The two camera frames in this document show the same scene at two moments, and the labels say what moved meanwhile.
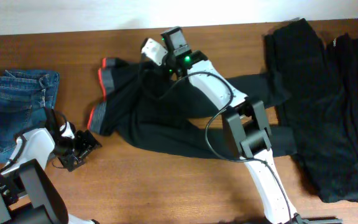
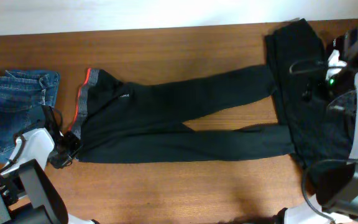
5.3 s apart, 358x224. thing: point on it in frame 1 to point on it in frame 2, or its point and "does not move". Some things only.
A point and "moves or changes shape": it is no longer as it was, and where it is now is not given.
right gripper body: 165,62 to 307,93
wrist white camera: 154,50 to 335,65
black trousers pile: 311,112 does not move
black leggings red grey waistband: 153,107 moves or changes shape
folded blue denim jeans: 16,101 does not move
